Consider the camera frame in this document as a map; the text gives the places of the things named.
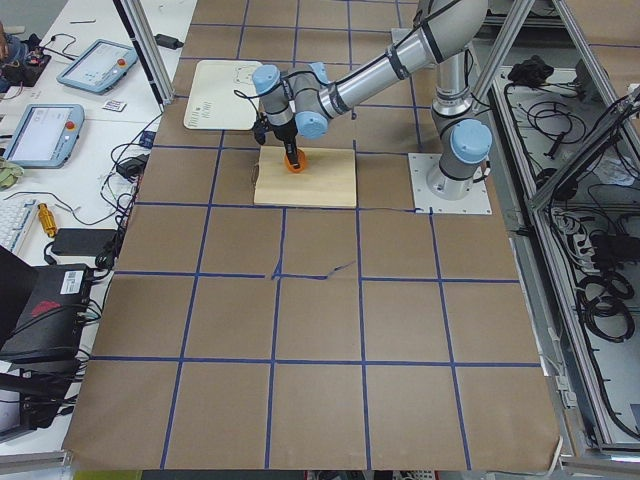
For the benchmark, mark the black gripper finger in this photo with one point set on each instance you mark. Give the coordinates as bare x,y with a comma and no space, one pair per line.
291,150

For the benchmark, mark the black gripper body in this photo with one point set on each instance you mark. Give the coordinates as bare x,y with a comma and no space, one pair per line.
285,135

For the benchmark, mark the orange fruit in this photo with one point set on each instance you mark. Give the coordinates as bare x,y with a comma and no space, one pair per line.
299,166

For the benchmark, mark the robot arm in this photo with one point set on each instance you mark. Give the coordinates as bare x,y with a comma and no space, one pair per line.
302,101

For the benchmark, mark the cream bear tray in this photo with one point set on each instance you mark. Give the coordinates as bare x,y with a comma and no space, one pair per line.
212,102

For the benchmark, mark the bamboo cutting board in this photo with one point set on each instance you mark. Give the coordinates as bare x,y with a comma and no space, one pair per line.
329,179

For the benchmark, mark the black power adapter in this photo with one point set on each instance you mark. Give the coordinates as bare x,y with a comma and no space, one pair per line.
168,42

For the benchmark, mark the teach pendant far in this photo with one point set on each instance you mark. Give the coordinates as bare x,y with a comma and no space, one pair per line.
100,67

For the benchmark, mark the teach pendant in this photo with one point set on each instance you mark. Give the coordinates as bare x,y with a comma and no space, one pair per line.
100,67
46,135

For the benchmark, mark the black power brick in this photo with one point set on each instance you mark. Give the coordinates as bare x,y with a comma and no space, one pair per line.
82,242

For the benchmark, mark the teach pendant near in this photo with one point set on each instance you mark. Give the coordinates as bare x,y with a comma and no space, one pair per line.
46,135

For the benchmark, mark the yellow metal tool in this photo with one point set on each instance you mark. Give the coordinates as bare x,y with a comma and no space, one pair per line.
47,220

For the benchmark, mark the white keyboard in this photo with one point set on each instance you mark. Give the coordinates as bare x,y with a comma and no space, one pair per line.
17,216

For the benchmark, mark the black computer box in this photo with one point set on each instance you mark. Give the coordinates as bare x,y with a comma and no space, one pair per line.
41,310

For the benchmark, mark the aluminium profile post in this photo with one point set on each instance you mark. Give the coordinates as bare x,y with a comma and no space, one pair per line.
134,20

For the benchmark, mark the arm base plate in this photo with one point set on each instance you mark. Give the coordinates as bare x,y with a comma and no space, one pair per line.
434,193

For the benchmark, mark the aluminium frame cable bay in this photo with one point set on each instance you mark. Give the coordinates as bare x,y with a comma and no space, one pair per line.
566,99

